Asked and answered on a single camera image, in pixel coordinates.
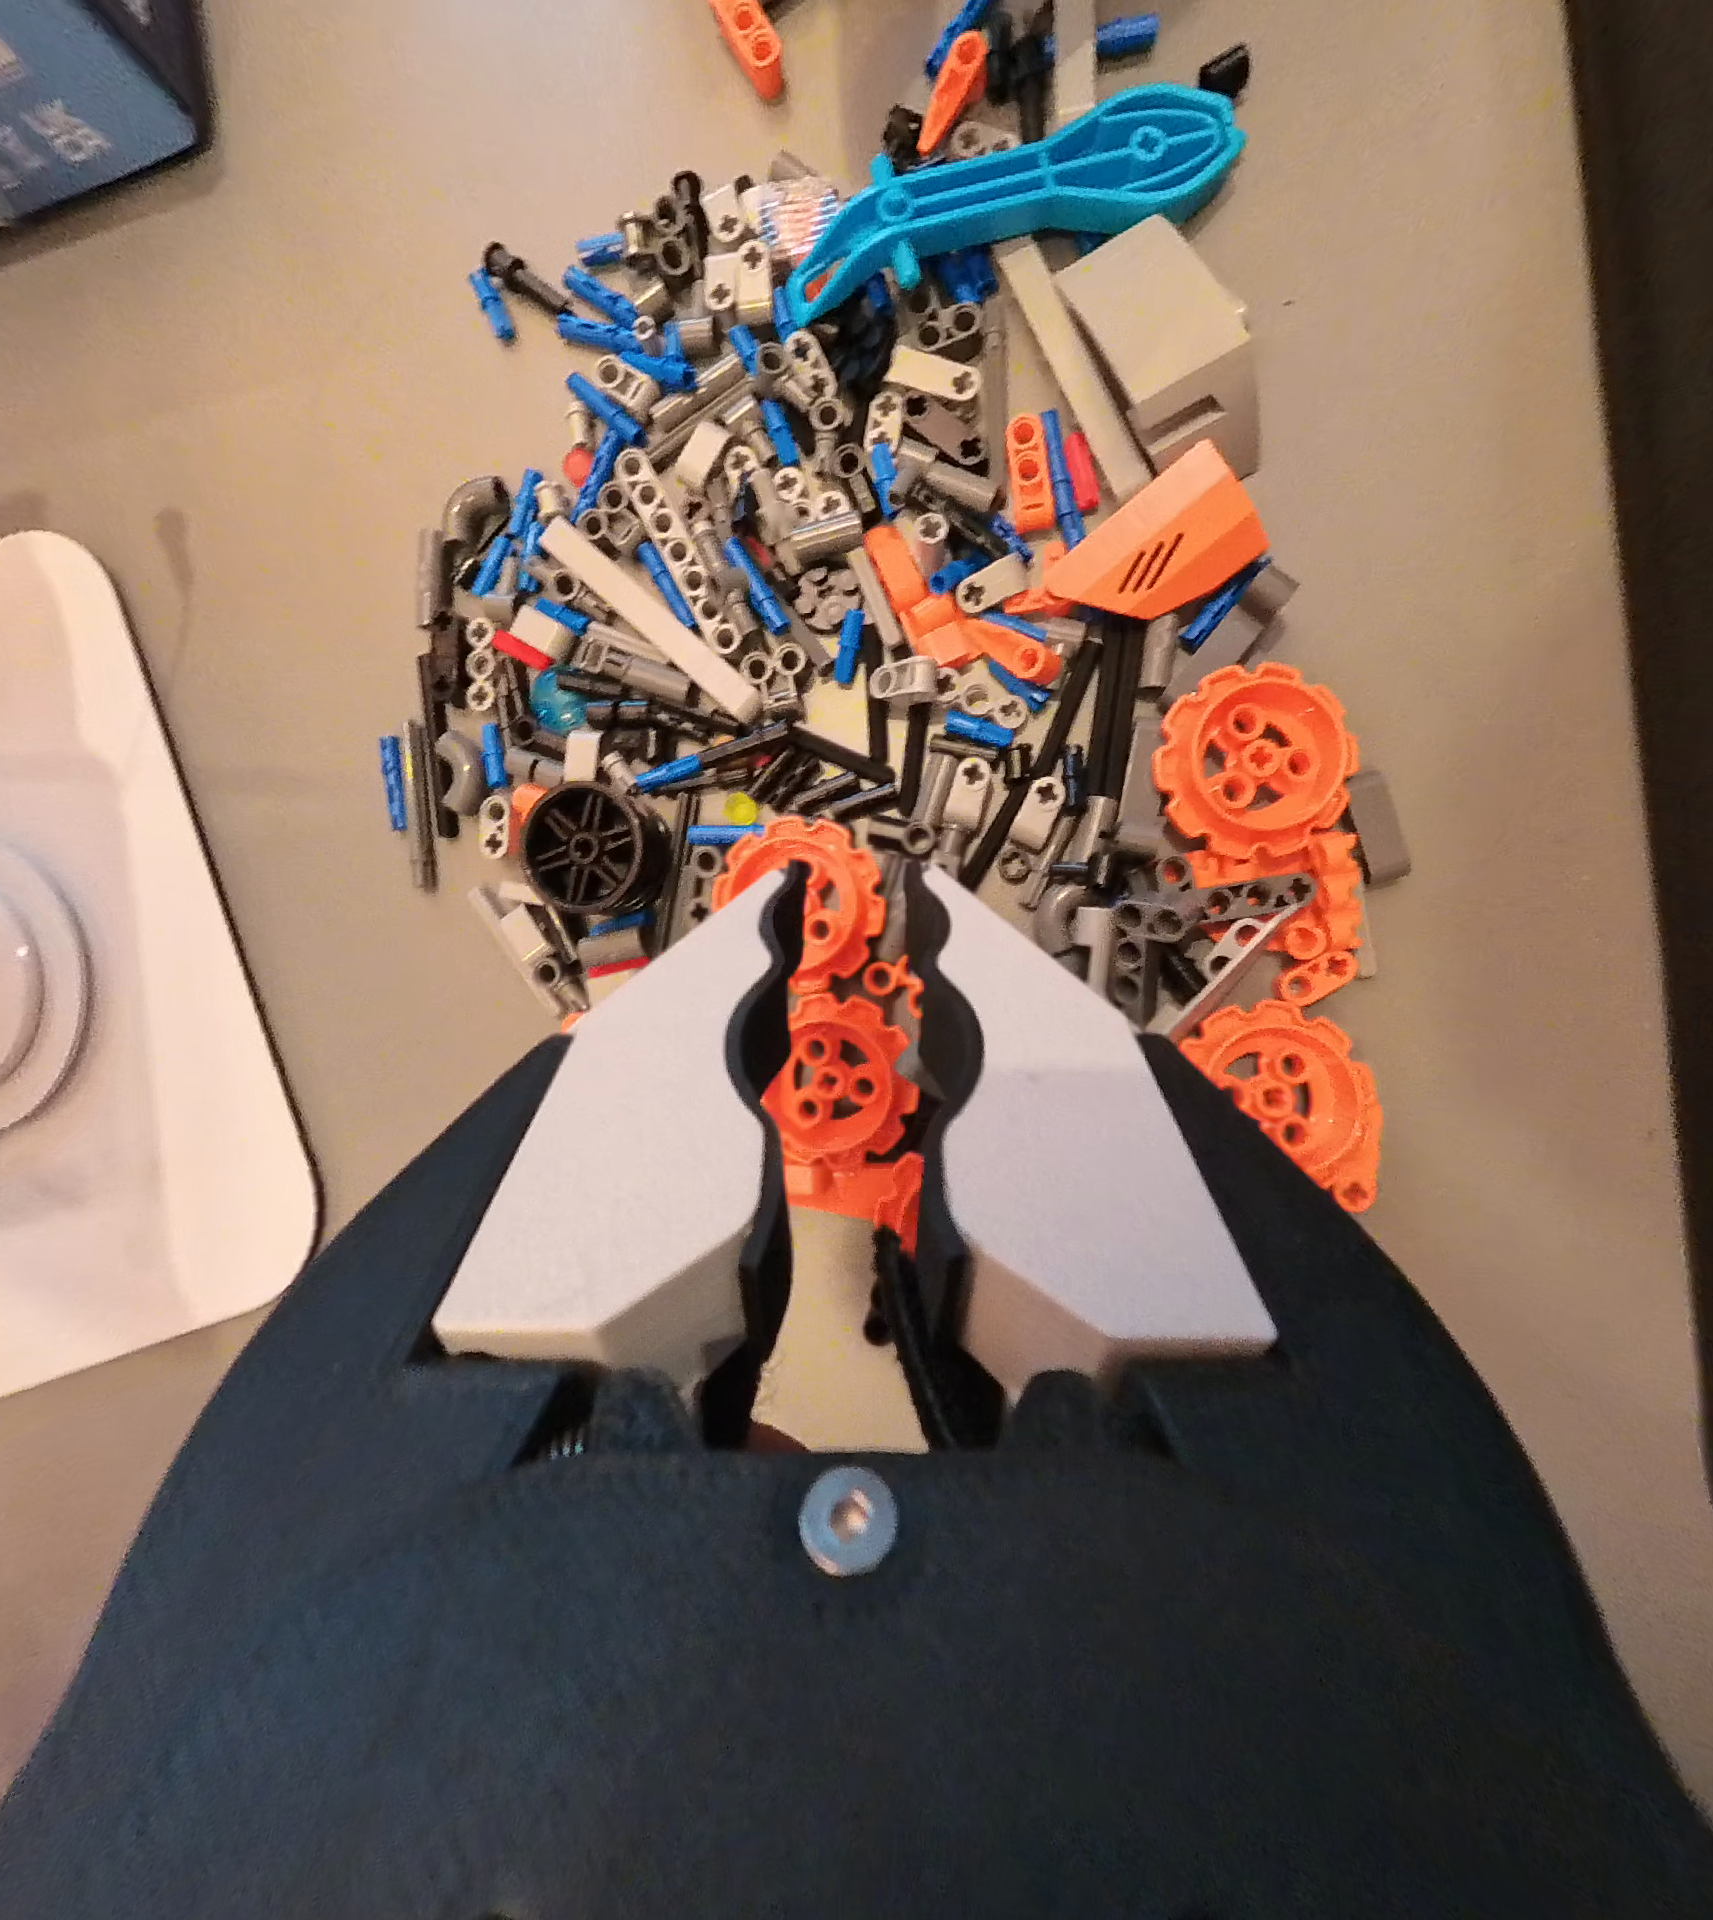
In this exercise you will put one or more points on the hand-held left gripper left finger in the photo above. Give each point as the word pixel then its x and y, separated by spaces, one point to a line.
pixel 603 1200

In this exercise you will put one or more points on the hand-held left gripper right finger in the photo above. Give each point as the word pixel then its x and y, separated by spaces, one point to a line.
pixel 1111 1200

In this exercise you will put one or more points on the small black wheel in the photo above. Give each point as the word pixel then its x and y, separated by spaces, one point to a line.
pixel 582 846

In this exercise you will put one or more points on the pile of toy building pieces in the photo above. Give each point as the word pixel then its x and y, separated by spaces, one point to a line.
pixel 797 541

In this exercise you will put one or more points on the orange connector piece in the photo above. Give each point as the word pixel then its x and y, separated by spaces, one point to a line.
pixel 750 31

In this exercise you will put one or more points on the wooden book stand, white base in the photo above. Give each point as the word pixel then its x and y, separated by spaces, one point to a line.
pixel 76 990

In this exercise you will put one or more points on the orange wedge panel piece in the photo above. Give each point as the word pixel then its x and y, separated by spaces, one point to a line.
pixel 1171 541

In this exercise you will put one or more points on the grey flat panel piece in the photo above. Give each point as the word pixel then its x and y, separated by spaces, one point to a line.
pixel 1157 330

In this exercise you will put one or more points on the turquoise wrench-shaped piece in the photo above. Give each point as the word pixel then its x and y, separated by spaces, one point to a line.
pixel 1097 166

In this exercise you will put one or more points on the blue toy kit box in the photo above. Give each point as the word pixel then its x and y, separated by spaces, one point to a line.
pixel 16 120

